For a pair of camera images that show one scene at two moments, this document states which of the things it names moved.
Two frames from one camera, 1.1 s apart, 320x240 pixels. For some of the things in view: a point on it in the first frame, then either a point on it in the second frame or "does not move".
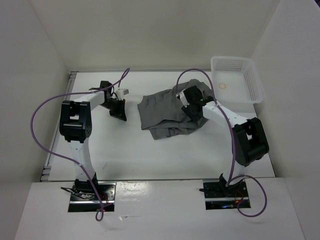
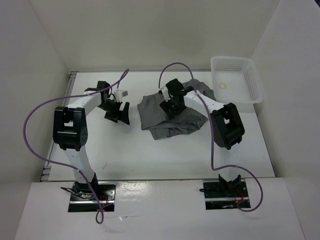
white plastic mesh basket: [236, 79] does not move
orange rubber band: [221, 87] does not move
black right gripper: [194, 118] -> [166, 106]
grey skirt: [161, 112] does not move
